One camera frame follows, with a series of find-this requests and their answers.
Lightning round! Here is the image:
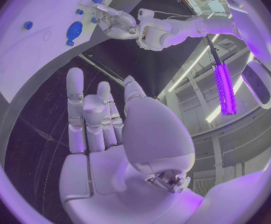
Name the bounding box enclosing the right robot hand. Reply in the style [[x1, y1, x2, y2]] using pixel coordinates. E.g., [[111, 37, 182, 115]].
[[59, 67, 205, 224]]

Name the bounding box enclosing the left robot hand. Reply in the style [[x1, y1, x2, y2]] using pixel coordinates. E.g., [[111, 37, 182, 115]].
[[94, 2, 141, 40]]

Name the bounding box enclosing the white task board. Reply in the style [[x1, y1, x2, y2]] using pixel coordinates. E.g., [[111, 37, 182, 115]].
[[0, 0, 132, 105]]

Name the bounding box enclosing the blue gear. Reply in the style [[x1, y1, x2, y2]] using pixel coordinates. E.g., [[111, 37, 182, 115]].
[[66, 21, 83, 41]]

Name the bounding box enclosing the glowing light bar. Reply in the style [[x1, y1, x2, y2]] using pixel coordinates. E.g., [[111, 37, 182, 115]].
[[211, 62, 239, 116]]

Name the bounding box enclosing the white cable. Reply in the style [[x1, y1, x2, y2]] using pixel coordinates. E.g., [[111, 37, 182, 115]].
[[153, 10, 199, 21]]

